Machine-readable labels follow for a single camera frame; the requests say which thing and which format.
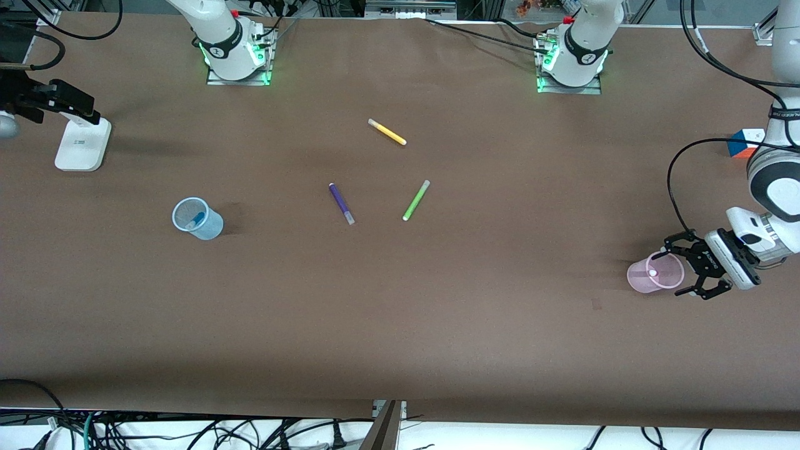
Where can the pink marker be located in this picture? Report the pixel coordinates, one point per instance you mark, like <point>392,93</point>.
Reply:
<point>654,272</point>

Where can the white desk lamp stand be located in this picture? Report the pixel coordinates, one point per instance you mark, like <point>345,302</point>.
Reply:
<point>81,147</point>

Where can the aluminium frame profile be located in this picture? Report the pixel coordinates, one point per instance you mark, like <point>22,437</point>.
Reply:
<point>764,34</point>
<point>49,14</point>

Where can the green marker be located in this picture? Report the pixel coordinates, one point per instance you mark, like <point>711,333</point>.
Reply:
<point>415,201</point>

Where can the colourful puzzle cube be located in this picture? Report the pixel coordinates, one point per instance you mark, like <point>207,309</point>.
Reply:
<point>740,144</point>

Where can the blue marker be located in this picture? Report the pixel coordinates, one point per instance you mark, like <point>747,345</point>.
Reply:
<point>199,217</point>

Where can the dark table leg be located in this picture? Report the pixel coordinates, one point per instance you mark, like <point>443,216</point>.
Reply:
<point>382,431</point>

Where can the yellow marker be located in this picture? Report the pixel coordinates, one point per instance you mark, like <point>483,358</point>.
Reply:
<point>387,132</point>

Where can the translucent pink plastic cup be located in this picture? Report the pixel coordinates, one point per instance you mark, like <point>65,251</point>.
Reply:
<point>639,281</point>

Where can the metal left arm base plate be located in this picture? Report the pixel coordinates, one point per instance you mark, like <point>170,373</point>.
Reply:
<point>572,90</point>

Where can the translucent blue plastic cup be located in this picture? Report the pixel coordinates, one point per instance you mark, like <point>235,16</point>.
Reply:
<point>209,230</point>

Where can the grey metal box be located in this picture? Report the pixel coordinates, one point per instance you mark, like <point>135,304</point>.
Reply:
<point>409,7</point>

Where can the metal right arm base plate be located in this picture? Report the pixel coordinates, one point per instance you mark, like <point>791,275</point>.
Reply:
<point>240,81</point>

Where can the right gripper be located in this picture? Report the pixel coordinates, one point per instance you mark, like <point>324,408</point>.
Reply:
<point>15,99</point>

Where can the purple marker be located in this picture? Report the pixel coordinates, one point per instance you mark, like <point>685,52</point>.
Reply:
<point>339,200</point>

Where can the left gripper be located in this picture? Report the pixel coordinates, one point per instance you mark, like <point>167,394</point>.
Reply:
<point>699,260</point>

